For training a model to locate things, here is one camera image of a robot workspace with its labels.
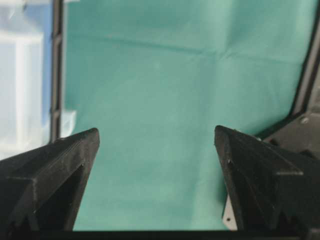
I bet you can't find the black aluminium frame rail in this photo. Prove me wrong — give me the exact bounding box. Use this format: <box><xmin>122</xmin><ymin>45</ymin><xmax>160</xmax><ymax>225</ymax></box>
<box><xmin>49</xmin><ymin>0</ymin><xmax>64</xmax><ymax>143</ymax></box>

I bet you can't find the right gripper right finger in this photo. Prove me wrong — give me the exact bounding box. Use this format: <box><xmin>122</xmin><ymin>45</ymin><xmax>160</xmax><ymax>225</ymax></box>
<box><xmin>214</xmin><ymin>125</ymin><xmax>320</xmax><ymax>240</ymax></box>

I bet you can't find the clear plastic storage case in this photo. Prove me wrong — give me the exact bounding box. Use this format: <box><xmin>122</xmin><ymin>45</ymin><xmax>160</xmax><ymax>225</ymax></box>
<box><xmin>0</xmin><ymin>0</ymin><xmax>76</xmax><ymax>159</ymax></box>

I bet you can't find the blue cloth liner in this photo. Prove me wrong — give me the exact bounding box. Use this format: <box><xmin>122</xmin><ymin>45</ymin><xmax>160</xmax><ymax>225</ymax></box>
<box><xmin>40</xmin><ymin>2</ymin><xmax>53</xmax><ymax>125</ymax></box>

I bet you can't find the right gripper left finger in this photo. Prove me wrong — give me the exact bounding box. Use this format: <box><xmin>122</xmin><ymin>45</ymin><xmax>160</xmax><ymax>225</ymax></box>
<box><xmin>0</xmin><ymin>128</ymin><xmax>100</xmax><ymax>240</ymax></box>

